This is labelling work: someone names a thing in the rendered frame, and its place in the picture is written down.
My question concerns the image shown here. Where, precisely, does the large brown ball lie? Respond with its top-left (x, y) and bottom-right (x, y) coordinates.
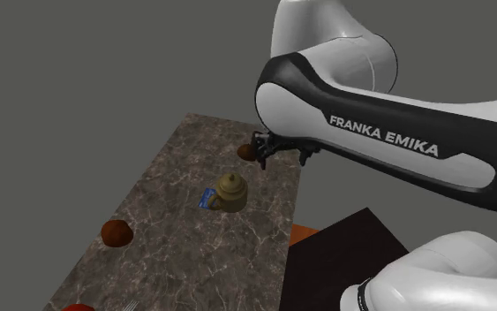
top-left (100, 218), bottom-right (135, 249)

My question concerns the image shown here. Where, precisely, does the gold lidded teapot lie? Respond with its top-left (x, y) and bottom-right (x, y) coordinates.
top-left (207, 172), bottom-right (249, 214)

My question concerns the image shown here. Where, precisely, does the blue card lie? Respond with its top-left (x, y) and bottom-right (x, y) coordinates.
top-left (198, 187), bottom-right (218, 210)

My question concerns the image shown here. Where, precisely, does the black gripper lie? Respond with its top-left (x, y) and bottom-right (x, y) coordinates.
top-left (250, 130), bottom-right (321, 171)

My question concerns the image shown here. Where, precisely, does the small brown ball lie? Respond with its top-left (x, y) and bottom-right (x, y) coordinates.
top-left (236, 143), bottom-right (258, 163)

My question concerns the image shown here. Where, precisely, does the dark robot stand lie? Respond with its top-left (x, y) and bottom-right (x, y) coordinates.
top-left (278, 207), bottom-right (410, 311)

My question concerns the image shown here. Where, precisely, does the red round object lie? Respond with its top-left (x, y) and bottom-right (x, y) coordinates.
top-left (61, 302), bottom-right (96, 311)

